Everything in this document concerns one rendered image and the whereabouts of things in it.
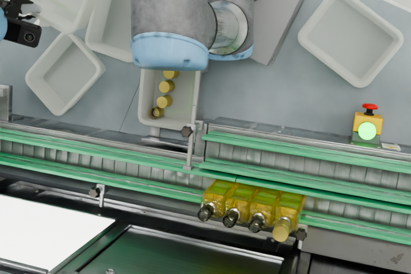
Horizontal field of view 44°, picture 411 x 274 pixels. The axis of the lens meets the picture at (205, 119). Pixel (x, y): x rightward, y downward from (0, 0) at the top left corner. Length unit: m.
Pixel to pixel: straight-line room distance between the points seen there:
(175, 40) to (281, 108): 0.77
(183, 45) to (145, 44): 0.05
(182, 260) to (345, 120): 0.58
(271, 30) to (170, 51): 0.64
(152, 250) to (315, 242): 0.43
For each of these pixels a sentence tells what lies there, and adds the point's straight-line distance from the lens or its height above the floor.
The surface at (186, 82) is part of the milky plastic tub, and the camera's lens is 1.49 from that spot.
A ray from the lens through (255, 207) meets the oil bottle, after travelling 1.17.
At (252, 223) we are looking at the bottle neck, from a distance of 1.16.
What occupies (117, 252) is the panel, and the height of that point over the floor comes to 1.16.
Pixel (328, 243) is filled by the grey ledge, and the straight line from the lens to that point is 1.40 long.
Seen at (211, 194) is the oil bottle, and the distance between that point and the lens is 1.20.
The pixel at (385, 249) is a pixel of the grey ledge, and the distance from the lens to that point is 1.40.
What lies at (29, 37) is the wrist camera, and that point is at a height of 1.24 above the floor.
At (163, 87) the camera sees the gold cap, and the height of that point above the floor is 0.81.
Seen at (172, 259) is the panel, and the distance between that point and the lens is 1.22.
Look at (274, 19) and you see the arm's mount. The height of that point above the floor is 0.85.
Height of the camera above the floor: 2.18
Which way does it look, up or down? 72 degrees down
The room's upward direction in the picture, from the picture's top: 119 degrees counter-clockwise
